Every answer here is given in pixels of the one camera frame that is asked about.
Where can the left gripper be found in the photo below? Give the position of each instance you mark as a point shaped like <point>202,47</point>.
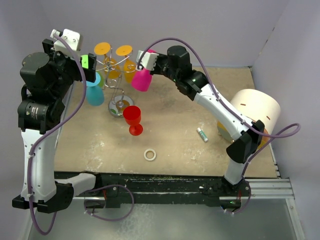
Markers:
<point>56,56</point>

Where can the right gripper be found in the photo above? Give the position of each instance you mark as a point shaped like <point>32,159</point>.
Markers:
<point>159,59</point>

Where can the green plastic wine glass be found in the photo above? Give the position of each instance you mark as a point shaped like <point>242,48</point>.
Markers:
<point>84,62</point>

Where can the orange wine glass front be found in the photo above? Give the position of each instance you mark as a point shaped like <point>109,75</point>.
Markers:
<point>110,67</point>

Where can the orange wine glass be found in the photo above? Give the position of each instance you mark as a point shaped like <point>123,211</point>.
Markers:
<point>110,67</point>
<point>129,67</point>

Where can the pink plastic wine glass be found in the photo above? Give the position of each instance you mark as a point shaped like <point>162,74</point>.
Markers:
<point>142,79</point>

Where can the blue plastic wine glass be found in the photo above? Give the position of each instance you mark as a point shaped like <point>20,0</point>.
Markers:
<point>94,93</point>

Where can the red plastic wine glass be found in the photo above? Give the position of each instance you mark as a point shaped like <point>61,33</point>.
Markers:
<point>132,116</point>

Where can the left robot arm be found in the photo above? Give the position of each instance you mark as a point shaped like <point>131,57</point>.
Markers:
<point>48,76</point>

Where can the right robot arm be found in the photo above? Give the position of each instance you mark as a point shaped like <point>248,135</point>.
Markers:
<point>245,132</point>

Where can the white green lip balm tube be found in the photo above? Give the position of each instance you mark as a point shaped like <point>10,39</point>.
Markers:
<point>202,134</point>

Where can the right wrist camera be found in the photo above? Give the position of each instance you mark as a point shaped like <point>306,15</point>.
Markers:
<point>147,62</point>

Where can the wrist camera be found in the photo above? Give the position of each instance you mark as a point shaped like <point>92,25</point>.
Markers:
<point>147,62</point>
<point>72,38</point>

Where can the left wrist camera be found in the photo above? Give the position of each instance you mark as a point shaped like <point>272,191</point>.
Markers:
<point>72,38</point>

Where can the chrome wire wine glass rack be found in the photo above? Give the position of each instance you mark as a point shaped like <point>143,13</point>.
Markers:
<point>119,100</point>

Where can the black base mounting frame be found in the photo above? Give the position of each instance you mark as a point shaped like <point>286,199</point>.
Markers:
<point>127,188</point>

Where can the aluminium rail frame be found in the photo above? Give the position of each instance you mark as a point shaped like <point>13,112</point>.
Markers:
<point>262,188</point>

